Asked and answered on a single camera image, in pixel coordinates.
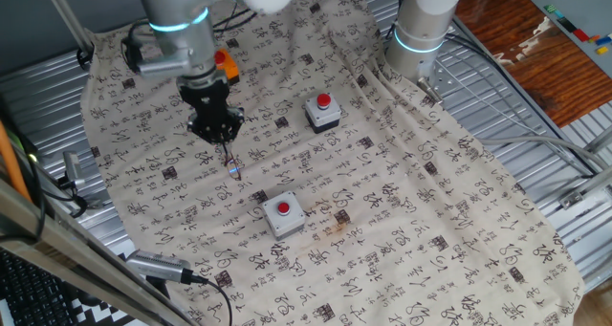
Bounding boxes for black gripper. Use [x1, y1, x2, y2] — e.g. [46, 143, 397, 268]
[177, 74, 247, 146]

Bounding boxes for red-framed glasses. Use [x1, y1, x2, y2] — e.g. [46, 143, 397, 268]
[222, 142, 243, 182]

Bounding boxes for orange box red button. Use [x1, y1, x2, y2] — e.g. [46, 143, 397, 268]
[213, 48, 241, 87]

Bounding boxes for grey box domed red button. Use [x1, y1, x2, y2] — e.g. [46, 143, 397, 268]
[304, 92, 343, 135]

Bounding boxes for grey box flat red button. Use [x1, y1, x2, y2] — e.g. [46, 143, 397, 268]
[260, 190, 307, 242]

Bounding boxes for black pole clamp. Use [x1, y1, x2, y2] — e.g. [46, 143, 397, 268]
[76, 48, 96, 72]

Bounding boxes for beige calligraphy print cloth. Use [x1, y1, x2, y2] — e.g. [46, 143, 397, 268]
[79, 0, 587, 326]

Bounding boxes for thin metal pole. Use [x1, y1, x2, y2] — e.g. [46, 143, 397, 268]
[39, 0, 96, 57]

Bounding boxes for orange rod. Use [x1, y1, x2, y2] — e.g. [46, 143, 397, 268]
[0, 120, 33, 204]

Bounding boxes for silver base connector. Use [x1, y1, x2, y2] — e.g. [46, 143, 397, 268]
[416, 76, 444, 108]

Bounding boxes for black computer mouse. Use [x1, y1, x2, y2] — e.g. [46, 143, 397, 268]
[76, 287, 99, 309]

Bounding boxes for black white marker sheet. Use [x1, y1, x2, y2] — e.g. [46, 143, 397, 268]
[0, 294, 149, 326]

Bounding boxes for black keyboard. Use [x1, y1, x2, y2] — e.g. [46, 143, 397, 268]
[0, 249, 80, 326]

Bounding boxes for brown wooden table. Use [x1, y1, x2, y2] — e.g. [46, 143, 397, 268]
[453, 0, 612, 129]

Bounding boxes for aluminium profile bar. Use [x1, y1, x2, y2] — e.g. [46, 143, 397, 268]
[557, 124, 612, 210]

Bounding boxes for grey board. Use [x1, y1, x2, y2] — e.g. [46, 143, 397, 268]
[529, 0, 612, 78]

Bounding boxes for black camera cable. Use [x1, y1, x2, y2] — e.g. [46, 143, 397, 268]
[190, 273, 234, 326]

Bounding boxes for thin black frame cable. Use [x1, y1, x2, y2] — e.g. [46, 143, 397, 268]
[0, 153, 49, 244]

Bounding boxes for aluminium frame beam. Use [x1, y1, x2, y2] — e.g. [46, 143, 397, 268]
[0, 177, 197, 326]

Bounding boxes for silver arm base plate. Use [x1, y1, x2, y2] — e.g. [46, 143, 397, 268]
[427, 53, 463, 102]

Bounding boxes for black base cable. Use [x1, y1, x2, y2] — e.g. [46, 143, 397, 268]
[391, 0, 598, 178]

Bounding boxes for grey base cable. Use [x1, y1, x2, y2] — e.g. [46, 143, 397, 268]
[444, 75, 612, 173]

